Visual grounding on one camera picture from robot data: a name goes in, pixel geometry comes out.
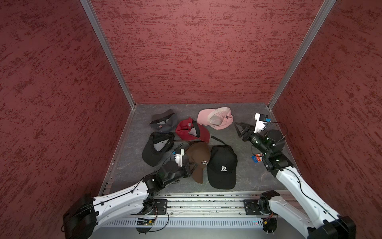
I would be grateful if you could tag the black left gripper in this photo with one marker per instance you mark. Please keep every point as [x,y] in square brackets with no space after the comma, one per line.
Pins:
[187,172]

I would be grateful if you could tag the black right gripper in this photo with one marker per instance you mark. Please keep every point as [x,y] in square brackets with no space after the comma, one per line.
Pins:
[246,131]

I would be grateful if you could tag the brown baseball cap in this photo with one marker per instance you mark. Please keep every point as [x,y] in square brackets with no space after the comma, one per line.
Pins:
[199,155]

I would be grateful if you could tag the pink baseball cap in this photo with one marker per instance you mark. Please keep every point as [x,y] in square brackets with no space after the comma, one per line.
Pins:
[218,119]

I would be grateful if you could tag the black baseball cap letter R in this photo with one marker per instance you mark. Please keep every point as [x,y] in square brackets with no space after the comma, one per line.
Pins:
[222,166]

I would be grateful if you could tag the dark red baseball cap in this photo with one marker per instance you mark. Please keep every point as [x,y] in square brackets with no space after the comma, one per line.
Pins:
[190,130]

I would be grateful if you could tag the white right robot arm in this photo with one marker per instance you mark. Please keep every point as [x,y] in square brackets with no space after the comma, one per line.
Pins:
[317,220]

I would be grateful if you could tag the black cap under left arm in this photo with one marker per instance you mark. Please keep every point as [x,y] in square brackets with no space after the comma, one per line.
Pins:
[157,145]

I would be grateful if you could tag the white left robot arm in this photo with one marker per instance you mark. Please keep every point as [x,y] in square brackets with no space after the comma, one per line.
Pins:
[88,213]

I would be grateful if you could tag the grey baseball cap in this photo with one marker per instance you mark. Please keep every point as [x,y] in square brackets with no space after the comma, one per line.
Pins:
[165,122]

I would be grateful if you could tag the toothpaste tube box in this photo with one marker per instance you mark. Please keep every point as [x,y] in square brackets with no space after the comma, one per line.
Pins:
[257,157]

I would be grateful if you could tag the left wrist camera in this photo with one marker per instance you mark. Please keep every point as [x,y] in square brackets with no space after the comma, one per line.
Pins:
[178,156]

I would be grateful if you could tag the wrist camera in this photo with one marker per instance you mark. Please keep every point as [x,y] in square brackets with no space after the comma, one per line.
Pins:
[261,122]
[178,156]

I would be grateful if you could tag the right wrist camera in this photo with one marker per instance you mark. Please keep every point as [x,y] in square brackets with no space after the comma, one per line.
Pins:
[261,122]

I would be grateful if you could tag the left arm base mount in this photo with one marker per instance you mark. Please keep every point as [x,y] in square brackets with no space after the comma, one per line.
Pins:
[154,207]

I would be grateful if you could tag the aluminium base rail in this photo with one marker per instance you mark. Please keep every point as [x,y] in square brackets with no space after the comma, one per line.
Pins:
[215,211]

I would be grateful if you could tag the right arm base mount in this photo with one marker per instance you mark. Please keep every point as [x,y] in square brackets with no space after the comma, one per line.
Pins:
[257,207]

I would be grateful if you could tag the left rear aluminium corner post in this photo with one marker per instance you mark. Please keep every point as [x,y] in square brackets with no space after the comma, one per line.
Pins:
[91,14]

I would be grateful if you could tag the aluminium corner post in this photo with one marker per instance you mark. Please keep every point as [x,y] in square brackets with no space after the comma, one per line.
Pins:
[91,14]
[317,23]

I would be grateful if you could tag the right rear aluminium corner post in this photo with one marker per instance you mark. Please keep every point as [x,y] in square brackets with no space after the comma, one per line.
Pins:
[317,23]

